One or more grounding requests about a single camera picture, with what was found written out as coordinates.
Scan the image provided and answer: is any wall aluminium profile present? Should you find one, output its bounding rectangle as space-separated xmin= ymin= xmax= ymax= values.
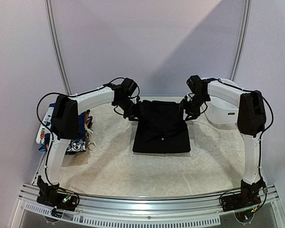
xmin=230 ymin=0 xmax=252 ymax=81
xmin=45 ymin=0 xmax=72 ymax=95

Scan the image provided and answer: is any black garment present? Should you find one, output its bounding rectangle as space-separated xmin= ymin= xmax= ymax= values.
xmin=133 ymin=100 xmax=191 ymax=154

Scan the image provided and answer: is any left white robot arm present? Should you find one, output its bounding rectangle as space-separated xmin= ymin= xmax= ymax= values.
xmin=42 ymin=78 xmax=140 ymax=186

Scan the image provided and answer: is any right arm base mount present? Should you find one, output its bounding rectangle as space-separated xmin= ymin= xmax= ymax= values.
xmin=219 ymin=178 xmax=268 ymax=224

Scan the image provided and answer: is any white plastic basket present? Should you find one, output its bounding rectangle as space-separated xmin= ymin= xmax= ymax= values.
xmin=202 ymin=77 xmax=243 ymax=124

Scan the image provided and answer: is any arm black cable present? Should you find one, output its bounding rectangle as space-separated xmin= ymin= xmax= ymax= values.
xmin=185 ymin=78 xmax=274 ymax=188
xmin=35 ymin=76 xmax=141 ymax=186

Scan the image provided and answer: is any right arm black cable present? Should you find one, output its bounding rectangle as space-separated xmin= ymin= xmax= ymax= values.
xmin=185 ymin=78 xmax=274 ymax=188

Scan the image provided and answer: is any aluminium front rail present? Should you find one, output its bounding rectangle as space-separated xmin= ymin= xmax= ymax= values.
xmin=10 ymin=184 xmax=285 ymax=228

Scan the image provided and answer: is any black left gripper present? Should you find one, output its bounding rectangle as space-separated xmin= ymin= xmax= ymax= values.
xmin=115 ymin=97 xmax=146 ymax=121

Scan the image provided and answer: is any white drawstring cord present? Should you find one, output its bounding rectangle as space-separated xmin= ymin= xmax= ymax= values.
xmin=85 ymin=124 xmax=97 ymax=151

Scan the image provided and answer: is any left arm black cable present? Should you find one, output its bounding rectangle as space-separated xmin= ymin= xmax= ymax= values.
xmin=35 ymin=76 xmax=141 ymax=186

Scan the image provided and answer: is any right wall aluminium profile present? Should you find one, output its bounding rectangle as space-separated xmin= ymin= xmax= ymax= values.
xmin=230 ymin=0 xmax=252 ymax=81

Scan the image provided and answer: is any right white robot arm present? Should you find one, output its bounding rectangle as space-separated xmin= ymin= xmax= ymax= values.
xmin=181 ymin=75 xmax=266 ymax=188

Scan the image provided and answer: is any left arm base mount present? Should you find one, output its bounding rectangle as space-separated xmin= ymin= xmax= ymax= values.
xmin=37 ymin=175 xmax=80 ymax=218

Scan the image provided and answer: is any left wall aluminium profile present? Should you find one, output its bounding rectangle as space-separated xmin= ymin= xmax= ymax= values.
xmin=45 ymin=0 xmax=72 ymax=95

